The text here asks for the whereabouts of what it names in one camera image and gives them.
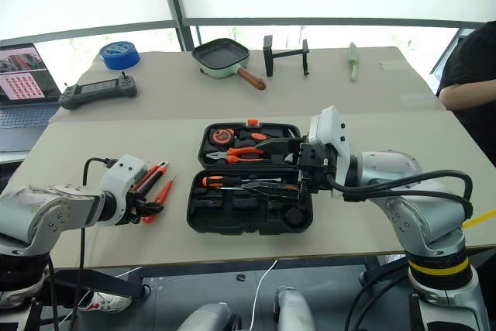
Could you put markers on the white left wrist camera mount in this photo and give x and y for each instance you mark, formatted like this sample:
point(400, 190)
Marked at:
point(120, 176)

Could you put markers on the black table base bar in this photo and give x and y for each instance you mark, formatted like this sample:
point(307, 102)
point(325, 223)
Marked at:
point(100, 282)

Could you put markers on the small red tool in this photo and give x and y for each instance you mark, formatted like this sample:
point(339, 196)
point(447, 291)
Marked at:
point(148, 219)

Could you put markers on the blue tape roll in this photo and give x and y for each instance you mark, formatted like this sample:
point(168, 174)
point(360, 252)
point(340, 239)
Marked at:
point(118, 55)

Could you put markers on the grey rounded robot leg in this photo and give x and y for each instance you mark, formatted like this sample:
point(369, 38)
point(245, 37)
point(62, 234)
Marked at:
point(294, 307)
point(209, 317)

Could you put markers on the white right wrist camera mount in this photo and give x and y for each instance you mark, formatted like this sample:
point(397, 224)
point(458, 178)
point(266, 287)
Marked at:
point(333, 133)

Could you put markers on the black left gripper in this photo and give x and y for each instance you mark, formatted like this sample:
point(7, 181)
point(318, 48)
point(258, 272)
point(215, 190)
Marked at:
point(133, 212)

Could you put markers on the orange black tape measure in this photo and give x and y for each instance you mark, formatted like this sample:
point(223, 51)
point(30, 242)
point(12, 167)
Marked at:
point(222, 136)

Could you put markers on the black metal stand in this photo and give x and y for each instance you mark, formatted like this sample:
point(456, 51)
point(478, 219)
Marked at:
point(268, 56)

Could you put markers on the person in black shirt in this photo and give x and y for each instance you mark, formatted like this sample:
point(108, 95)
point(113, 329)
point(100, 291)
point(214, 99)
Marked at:
point(470, 59)

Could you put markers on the orange black screwdriver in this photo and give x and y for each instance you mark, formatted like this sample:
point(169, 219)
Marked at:
point(217, 181)

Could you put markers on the white red shoe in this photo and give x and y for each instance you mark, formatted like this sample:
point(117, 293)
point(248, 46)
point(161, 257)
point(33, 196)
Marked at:
point(106, 302)

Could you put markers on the pale green knife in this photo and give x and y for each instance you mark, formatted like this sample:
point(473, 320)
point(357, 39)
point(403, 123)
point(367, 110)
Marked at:
point(353, 61)

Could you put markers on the dark grey handheld controller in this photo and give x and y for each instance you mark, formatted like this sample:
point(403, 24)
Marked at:
point(98, 90)

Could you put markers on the open laptop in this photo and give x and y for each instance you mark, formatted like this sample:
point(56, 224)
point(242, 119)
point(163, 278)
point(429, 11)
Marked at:
point(23, 87)

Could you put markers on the red tester screwdriver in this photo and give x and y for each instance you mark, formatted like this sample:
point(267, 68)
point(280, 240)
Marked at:
point(166, 189)

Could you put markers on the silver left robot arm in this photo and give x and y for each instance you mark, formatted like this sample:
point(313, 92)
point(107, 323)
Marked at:
point(46, 211)

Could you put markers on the black plastic tool case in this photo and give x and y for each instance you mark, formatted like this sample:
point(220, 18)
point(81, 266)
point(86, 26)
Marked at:
point(248, 211)

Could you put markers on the person's bare forearm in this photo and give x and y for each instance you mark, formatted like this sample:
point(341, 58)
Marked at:
point(469, 95)

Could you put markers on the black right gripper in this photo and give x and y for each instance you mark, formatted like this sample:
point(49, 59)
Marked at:
point(314, 168)

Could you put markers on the small black floor object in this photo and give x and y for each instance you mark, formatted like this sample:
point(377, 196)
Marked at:
point(241, 278)

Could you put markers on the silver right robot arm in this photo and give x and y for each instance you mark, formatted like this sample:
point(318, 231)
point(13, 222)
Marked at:
point(418, 207)

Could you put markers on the dark window frame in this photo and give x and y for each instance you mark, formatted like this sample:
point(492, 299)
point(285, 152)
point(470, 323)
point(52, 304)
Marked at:
point(182, 21)

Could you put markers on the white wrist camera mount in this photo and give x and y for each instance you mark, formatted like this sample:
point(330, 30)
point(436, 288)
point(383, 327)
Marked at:
point(120, 176)
point(333, 133)

